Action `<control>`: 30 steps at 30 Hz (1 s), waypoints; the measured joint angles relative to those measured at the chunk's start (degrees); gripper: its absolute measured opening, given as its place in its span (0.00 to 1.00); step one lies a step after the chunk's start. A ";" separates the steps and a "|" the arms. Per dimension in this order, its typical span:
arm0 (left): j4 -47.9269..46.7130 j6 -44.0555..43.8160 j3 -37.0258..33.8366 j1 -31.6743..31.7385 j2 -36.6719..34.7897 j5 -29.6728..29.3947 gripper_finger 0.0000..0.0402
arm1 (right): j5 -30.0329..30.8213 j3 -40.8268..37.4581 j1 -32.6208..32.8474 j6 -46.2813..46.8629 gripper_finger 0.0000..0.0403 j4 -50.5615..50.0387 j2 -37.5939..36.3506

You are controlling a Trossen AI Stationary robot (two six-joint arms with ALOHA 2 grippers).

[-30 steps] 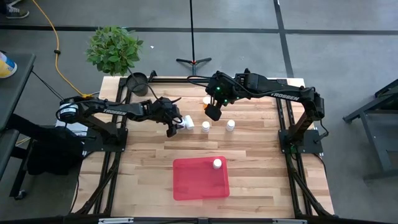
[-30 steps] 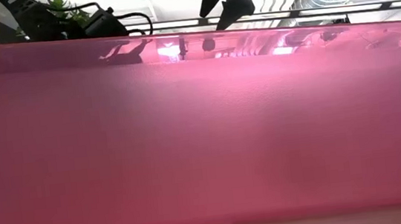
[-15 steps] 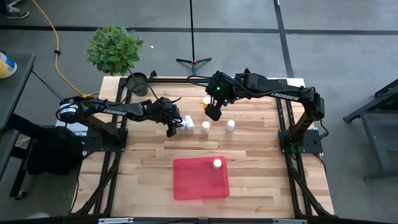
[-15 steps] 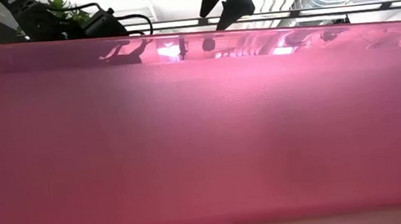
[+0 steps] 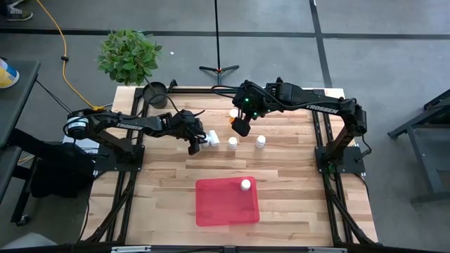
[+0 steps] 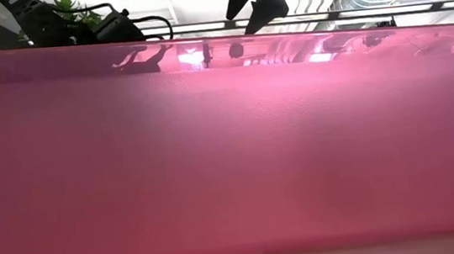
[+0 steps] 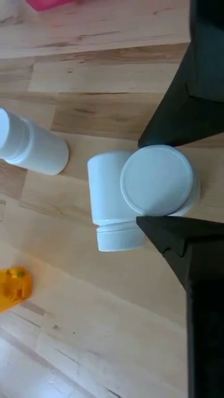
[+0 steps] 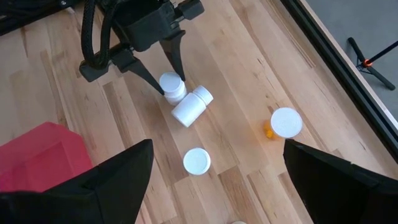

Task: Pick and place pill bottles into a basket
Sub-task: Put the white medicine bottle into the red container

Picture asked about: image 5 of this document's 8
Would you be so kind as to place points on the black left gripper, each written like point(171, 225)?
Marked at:
point(183, 124)

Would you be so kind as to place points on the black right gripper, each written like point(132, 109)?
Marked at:
point(251, 100)

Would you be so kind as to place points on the orange pill bottle white cap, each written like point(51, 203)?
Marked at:
point(233, 113)

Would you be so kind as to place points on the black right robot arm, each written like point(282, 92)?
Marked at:
point(316, 105)

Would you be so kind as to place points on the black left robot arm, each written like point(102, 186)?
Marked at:
point(130, 126)

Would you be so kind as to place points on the red plastic basket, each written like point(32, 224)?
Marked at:
point(218, 207)

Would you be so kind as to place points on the black tripod stand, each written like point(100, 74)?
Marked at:
point(218, 70)

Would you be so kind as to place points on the black plant pot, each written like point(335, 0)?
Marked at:
point(154, 95)

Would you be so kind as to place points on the green leafy plant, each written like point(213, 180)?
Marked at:
point(128, 58)

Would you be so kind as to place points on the white paper sheet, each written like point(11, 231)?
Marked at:
point(82, 145)

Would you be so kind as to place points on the black bag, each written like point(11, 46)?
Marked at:
point(59, 172)

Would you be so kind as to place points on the black side table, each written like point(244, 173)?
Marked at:
point(21, 102)

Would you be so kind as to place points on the black bench seat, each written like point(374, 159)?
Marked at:
point(7, 168)

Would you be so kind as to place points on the dark grey metal stand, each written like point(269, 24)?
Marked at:
point(427, 165)

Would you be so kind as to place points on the yellow and blue container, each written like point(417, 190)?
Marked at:
point(7, 75)

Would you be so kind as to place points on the person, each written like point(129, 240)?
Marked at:
point(19, 14)

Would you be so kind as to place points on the black metal table frame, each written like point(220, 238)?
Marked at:
point(197, 91)

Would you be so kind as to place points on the black frame clamp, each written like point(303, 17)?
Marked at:
point(172, 86)
point(279, 80)

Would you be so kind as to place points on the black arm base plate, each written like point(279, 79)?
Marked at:
point(105, 165)
point(351, 167)

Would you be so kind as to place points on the silver frame bracket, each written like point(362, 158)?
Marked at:
point(130, 249)
point(327, 249)

